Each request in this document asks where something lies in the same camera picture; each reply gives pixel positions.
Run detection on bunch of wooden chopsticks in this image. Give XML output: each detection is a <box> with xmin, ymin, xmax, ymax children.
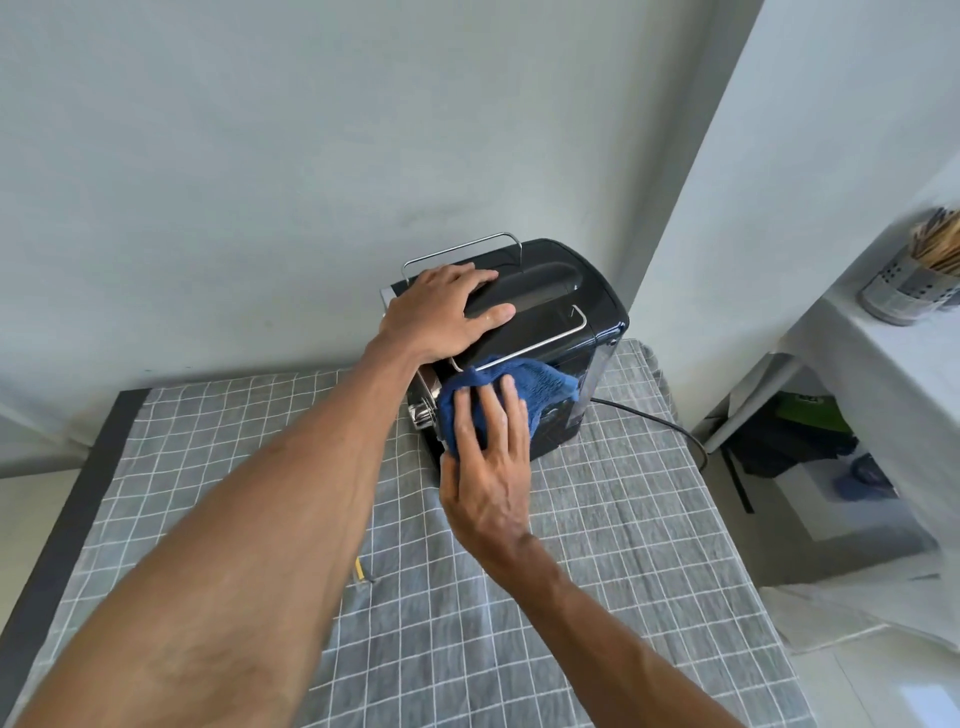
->
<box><xmin>908</xmin><ymin>207</ymin><xmax>960</xmax><ymax>277</ymax></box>

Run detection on side table with white cover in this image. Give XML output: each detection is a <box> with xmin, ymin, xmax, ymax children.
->
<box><xmin>703</xmin><ymin>285</ymin><xmax>960</xmax><ymax>543</ymax></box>

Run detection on blue object under side table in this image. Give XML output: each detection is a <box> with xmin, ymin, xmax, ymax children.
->
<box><xmin>834</xmin><ymin>453</ymin><xmax>899</xmax><ymax>503</ymax></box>

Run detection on black power cable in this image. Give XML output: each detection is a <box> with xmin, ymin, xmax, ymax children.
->
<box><xmin>591</xmin><ymin>396</ymin><xmax>711</xmax><ymax>475</ymax></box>

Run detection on person's right forearm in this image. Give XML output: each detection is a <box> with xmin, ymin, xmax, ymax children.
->
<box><xmin>480</xmin><ymin>531</ymin><xmax>745</xmax><ymax>728</ymax></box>

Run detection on white sheets on floor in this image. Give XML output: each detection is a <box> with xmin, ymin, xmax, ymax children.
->
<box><xmin>757</xmin><ymin>553</ymin><xmax>960</xmax><ymax>655</ymax></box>

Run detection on blue cleaning cloth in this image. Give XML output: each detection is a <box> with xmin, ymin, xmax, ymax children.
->
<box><xmin>438</xmin><ymin>355</ymin><xmax>583</xmax><ymax>460</ymax></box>

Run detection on person's left forearm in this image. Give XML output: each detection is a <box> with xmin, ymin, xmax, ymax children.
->
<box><xmin>15</xmin><ymin>330</ymin><xmax>423</xmax><ymax>728</ymax></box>

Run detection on person's left hand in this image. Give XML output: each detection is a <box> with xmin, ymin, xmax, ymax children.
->
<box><xmin>377</xmin><ymin>262</ymin><xmax>518</xmax><ymax>367</ymax></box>

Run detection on grey checked tablecloth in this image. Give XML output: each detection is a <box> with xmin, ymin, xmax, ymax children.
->
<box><xmin>0</xmin><ymin>339</ymin><xmax>820</xmax><ymax>728</ymax></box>

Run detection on perforated metal utensil holder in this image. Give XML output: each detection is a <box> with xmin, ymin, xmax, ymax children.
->
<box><xmin>858</xmin><ymin>244</ymin><xmax>960</xmax><ymax>328</ymax></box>

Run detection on green and black bag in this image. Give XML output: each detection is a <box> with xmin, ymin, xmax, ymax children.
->
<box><xmin>729</xmin><ymin>390</ymin><xmax>861</xmax><ymax>483</ymax></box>

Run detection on person's right hand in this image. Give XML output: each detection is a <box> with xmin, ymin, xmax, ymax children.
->
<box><xmin>438</xmin><ymin>373</ymin><xmax>536</xmax><ymax>562</ymax></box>

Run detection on black toaster with wire rack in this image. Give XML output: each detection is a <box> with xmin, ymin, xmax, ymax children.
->
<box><xmin>380</xmin><ymin>233</ymin><xmax>630</xmax><ymax>474</ymax></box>

